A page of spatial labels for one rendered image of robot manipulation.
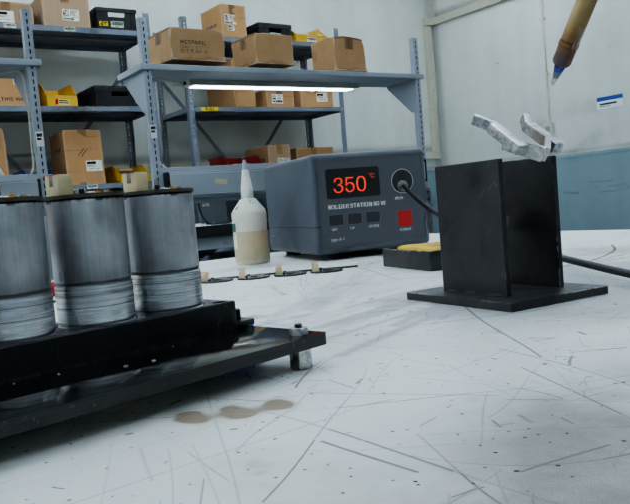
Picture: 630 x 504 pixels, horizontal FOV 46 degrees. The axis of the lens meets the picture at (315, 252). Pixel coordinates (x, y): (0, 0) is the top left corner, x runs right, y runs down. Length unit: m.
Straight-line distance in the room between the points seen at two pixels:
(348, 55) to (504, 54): 2.91
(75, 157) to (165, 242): 4.23
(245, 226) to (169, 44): 2.27
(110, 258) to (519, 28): 5.88
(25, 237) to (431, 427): 0.13
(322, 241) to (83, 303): 0.44
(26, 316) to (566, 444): 0.15
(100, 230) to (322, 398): 0.09
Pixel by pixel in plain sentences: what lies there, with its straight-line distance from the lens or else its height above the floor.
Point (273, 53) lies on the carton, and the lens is 3.16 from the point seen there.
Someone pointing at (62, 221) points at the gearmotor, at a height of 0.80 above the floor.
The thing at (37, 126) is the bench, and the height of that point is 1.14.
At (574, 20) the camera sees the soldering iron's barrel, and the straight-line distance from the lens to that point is 0.33.
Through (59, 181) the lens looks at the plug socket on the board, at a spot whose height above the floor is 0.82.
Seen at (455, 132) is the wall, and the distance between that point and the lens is 6.47.
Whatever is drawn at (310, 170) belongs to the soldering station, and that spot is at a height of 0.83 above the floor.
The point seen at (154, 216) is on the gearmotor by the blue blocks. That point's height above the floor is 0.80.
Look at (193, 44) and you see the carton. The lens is 2.99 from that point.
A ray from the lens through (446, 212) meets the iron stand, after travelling 0.37.
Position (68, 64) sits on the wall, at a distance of 5.01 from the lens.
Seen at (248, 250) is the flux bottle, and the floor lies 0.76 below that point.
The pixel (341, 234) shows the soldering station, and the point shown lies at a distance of 0.67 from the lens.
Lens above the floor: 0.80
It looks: 4 degrees down
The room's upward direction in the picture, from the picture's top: 5 degrees counter-clockwise
